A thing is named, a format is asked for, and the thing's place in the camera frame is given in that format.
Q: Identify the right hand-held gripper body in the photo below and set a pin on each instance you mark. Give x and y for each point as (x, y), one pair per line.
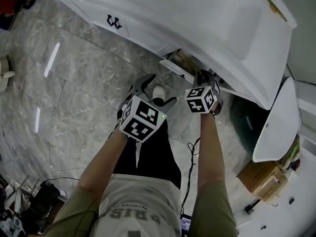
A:
(201, 100)

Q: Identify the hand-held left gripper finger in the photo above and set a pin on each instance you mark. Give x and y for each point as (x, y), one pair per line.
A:
(138, 86)
(169, 104)

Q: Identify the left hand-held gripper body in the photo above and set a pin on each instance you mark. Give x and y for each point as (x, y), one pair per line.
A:
(140, 118)

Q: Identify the white vanity drawer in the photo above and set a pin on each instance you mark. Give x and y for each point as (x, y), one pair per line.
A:
(172, 67)

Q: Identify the person's right forearm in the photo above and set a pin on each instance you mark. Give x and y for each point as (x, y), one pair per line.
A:
(209, 152)

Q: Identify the person's left forearm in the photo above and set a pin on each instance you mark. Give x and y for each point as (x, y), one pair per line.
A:
(101, 164)

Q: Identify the white ceramic sink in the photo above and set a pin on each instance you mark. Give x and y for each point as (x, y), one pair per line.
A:
(197, 21)

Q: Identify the person's white shoe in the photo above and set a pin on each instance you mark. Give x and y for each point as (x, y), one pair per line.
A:
(158, 91)

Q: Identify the person's black trousers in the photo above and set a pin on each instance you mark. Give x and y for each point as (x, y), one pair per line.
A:
(153, 157)

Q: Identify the white cabinet door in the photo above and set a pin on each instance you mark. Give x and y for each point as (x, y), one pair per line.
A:
(145, 34)
(91, 12)

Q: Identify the white oval basin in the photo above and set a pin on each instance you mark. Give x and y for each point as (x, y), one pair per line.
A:
(279, 122)

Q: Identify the person's grey printed t-shirt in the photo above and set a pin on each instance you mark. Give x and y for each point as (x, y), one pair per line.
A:
(138, 206)

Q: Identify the flat gold-edged tray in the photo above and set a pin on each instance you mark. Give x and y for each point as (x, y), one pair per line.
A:
(271, 2)

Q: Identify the closed cardboard box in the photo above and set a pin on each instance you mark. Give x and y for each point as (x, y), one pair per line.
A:
(261, 181)

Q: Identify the open cardboard box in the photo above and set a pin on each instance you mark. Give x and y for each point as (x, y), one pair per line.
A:
(288, 157)

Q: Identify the green plastic item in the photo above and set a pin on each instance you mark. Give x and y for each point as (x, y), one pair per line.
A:
(293, 150)

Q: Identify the small white purple tube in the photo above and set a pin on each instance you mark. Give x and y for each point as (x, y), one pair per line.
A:
(277, 181)

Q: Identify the black bottle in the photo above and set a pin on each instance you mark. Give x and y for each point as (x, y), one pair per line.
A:
(297, 164)

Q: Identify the black case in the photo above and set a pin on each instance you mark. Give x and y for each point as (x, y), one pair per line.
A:
(53, 194)

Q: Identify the small screen device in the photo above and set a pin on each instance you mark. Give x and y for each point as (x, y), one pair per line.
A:
(185, 227)

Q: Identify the black round roll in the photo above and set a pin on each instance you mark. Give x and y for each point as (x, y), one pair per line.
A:
(30, 1)

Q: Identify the white window frame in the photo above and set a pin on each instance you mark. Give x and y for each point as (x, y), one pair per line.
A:
(306, 95)

